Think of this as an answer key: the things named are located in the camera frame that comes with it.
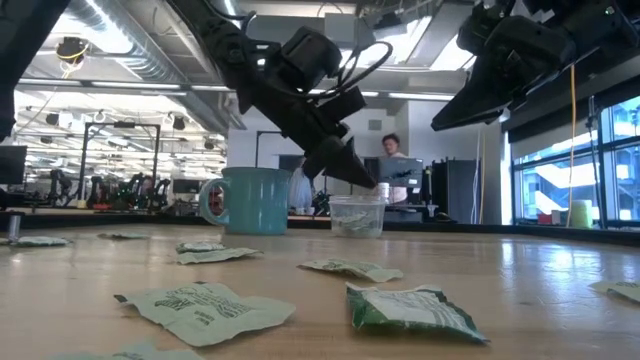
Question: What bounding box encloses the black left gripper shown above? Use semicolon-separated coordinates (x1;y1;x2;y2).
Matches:
238;64;379;190

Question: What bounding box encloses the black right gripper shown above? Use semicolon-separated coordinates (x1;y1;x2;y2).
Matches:
432;15;577;132

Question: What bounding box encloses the dark green edged packet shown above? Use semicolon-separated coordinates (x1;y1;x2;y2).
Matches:
9;236;71;248
175;241;227;254
345;282;491;345

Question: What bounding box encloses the clear plastic container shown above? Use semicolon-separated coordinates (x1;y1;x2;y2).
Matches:
328;194;387;240

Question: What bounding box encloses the person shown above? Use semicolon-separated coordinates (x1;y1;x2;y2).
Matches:
288;159;314;211
380;132;410;205

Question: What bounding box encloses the black computer monitor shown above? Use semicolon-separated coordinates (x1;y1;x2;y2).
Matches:
0;144;29;186
377;157;425;190

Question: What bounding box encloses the teal ceramic mug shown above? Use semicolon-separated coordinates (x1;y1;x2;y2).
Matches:
198;166;293;236

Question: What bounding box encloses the black cabinet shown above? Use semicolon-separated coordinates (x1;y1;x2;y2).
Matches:
430;158;479;225

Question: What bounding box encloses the black tripod stand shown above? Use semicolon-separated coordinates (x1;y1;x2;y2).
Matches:
584;94;607;229

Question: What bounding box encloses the pale green roll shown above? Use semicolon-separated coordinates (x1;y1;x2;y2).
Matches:
569;199;595;230

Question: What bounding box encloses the black round ceiling device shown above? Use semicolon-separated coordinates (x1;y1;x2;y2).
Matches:
54;35;91;65

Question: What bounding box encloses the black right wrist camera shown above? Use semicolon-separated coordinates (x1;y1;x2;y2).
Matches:
456;3;503;57

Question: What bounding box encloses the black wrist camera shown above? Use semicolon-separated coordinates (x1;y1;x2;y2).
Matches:
277;25;345;95
456;3;503;57

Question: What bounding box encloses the black background rig frame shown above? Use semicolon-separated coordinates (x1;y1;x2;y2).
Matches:
79;121;162;201
254;129;287;169

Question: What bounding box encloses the yellow power cable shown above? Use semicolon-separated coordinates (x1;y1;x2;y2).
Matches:
565;63;577;227

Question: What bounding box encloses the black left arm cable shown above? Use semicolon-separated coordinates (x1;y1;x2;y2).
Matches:
319;40;395;99

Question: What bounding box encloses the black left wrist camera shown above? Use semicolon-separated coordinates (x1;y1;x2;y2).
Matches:
277;25;345;95

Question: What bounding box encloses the glass window wall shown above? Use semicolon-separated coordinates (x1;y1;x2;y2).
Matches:
510;97;640;227

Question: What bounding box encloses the black aluminium table frame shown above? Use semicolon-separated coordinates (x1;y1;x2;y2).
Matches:
0;209;640;247

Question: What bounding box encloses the silver metal post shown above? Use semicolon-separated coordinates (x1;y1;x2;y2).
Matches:
6;211;24;242

